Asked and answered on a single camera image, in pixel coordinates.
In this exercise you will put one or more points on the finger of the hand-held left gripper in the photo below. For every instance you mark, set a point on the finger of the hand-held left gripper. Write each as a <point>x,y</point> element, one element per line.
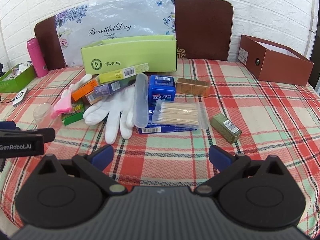
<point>7,125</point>
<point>46,134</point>

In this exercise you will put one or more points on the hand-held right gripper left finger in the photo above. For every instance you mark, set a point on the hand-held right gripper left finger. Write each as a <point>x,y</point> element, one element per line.
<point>102,157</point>

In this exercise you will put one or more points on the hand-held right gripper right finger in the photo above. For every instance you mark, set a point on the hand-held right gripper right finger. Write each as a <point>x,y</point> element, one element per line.
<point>220,158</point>

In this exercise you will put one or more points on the blue medicine box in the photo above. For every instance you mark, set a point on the blue medicine box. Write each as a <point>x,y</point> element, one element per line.
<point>172,129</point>

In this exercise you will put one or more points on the tan box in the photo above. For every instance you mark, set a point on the tan box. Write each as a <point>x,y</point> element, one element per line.
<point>93,99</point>

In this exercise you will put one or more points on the yellow-green medicine box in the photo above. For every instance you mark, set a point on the yellow-green medicine box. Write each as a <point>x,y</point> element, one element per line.
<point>112,76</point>

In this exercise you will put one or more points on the blue mint tub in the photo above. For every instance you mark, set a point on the blue mint tub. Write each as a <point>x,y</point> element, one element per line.
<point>162,87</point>

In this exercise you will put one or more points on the green cardboard box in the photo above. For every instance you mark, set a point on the green cardboard box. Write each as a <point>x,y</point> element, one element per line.
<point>130,57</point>

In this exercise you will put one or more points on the clear plastic cup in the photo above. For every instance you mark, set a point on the clear plastic cup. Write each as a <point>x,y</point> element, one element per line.
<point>43,115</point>

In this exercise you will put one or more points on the olive gold small box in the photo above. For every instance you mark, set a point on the olive gold small box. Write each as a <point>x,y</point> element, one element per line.
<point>223,127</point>

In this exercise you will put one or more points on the white flat charger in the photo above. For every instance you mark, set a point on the white flat charger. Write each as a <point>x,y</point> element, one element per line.
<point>20,97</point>

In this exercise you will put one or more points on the small green box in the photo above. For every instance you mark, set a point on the small green box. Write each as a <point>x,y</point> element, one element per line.
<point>72,117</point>

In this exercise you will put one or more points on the pink glove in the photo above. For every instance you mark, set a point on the pink glove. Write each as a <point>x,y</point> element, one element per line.
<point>62,105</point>

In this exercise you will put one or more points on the dark green box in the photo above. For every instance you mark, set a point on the dark green box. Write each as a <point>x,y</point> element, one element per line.
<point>17,81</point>

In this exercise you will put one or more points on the plaid cloth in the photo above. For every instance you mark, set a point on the plaid cloth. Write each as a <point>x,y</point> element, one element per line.
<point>175,150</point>

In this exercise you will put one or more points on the white glove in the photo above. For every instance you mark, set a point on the white glove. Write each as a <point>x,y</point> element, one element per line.
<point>115,110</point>
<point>83,78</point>

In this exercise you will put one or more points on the orange box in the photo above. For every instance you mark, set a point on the orange box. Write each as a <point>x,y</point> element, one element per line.
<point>83,91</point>

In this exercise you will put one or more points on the white small box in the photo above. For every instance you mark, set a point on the white small box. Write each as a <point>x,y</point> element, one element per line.
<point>26,67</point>

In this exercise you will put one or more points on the bag of wooden swabs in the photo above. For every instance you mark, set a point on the bag of wooden swabs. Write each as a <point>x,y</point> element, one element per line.
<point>175,113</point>

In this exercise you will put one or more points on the purple box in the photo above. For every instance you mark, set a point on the purple box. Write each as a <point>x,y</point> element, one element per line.
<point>105,89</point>

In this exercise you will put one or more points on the clear plastic case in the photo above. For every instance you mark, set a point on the clear plastic case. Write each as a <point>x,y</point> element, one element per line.
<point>140,100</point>

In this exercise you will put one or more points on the pink thermos bottle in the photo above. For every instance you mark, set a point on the pink thermos bottle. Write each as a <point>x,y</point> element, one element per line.
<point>37,57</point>

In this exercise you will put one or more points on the brown cardboard box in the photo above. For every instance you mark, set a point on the brown cardboard box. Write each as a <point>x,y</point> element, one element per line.
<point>280,65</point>

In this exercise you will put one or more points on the floral printed plastic package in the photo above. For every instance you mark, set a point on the floral printed plastic package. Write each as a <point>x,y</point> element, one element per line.
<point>112,12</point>

